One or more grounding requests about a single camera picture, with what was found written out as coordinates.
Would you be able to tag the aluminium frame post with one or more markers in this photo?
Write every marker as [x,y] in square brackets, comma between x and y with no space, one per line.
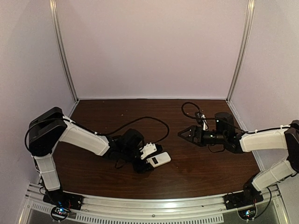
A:
[242,51]
[61,49]

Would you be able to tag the round circuit board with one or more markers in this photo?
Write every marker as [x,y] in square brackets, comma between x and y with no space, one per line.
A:
[59,214]
[247,214]

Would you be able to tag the right round circuit board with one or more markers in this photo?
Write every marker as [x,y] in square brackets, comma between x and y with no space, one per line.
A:
[247,214]

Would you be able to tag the left round circuit board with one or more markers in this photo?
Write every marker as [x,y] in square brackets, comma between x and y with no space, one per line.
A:
[59,214]

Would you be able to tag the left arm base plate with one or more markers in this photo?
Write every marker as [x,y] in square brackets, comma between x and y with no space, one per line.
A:
[62,199]

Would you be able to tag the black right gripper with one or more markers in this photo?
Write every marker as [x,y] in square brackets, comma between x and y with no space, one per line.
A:
[196,135]

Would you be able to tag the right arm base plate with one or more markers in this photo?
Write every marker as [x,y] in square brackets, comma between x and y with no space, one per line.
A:
[238,199]

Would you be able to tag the right aluminium frame post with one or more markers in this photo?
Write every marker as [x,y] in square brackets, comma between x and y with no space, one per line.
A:
[242,51]

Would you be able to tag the left aluminium frame post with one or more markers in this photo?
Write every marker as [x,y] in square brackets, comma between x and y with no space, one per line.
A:
[61,49]

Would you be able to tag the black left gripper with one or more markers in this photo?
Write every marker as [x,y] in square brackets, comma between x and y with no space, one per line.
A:
[142,167]

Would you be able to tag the white remote control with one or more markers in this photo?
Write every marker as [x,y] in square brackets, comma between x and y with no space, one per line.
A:
[159,160]

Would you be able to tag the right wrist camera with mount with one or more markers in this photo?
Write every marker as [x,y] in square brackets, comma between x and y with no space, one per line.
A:
[201,120]

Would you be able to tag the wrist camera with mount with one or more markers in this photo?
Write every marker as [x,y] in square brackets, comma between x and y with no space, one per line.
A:
[201,120]
[149,149]

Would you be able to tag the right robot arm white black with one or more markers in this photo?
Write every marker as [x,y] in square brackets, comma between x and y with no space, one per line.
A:
[238,141]

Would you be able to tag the front aluminium rail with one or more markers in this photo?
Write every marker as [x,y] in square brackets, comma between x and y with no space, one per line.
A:
[198,210]

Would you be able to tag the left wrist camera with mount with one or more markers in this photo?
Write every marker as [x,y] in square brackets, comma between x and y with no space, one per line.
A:
[149,149]

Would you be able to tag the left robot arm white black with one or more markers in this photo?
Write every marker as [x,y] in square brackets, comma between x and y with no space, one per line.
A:
[52,127]

